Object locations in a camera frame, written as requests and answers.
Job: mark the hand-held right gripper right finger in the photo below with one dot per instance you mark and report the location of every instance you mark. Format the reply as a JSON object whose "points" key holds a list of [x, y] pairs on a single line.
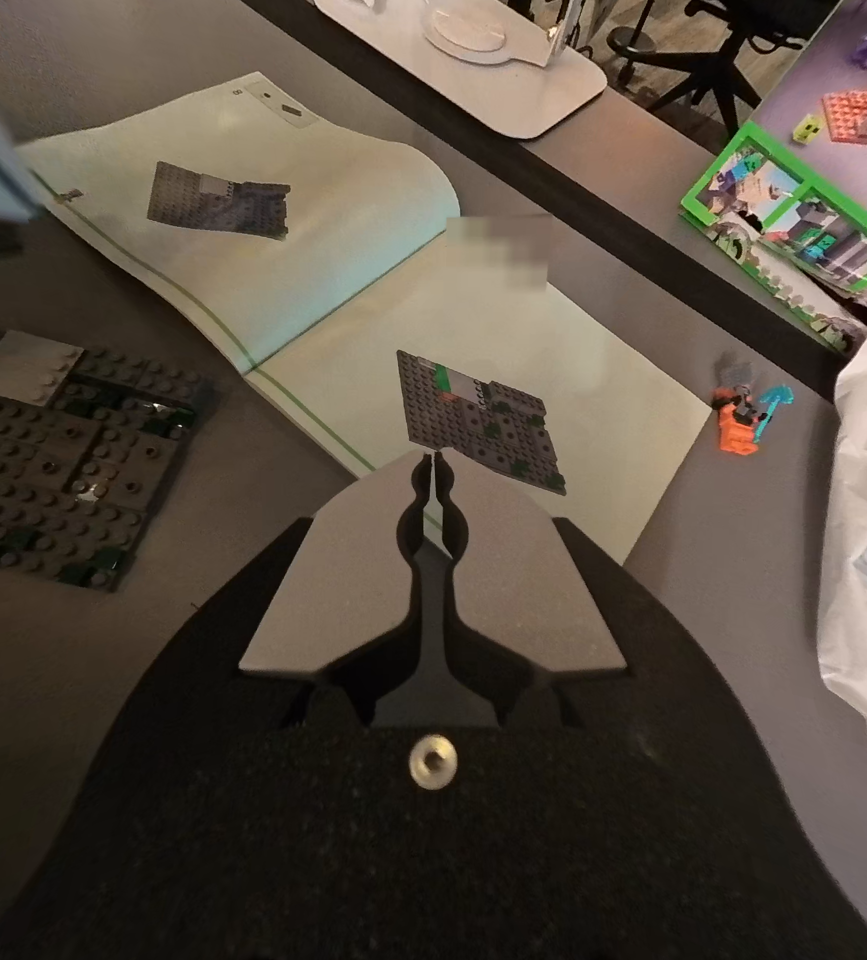
{"points": [[531, 592]]}

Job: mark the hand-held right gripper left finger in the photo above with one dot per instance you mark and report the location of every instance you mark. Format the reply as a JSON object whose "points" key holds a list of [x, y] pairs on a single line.
{"points": [[328, 592]]}

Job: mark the dark grey brick baseplate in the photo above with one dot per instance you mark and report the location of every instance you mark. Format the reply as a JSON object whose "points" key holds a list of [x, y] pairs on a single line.
{"points": [[43, 465]]}

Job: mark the grey desk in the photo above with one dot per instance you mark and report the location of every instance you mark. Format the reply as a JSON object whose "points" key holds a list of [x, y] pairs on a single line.
{"points": [[741, 562], [628, 150]]}

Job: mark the orange toy figure with pickaxe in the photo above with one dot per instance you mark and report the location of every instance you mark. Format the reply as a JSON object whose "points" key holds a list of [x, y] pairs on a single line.
{"points": [[741, 420]]}

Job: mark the open instruction booklet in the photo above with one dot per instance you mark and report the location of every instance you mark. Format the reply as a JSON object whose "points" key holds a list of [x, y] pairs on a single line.
{"points": [[328, 247]]}

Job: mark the green toy box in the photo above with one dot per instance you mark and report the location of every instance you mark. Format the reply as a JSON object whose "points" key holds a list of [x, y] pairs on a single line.
{"points": [[793, 217]]}

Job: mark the white stand with round disc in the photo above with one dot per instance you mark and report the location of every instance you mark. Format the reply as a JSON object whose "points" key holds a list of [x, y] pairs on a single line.
{"points": [[508, 82]]}

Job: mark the black office chair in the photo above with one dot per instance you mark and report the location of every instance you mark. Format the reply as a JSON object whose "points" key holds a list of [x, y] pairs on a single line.
{"points": [[711, 52]]}

